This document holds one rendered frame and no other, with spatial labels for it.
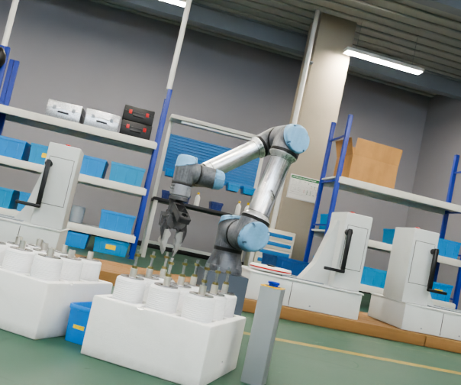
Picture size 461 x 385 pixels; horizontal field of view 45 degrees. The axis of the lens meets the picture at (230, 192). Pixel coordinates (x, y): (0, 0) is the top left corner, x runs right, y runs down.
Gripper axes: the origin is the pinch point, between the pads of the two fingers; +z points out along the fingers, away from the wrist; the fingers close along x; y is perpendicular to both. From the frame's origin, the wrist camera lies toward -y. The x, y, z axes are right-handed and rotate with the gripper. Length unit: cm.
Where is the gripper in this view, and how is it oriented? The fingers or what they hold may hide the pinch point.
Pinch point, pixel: (169, 251)
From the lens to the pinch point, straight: 202.3
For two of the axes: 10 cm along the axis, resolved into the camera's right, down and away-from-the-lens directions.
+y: -4.6, -0.2, 8.9
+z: -2.1, 9.7, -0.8
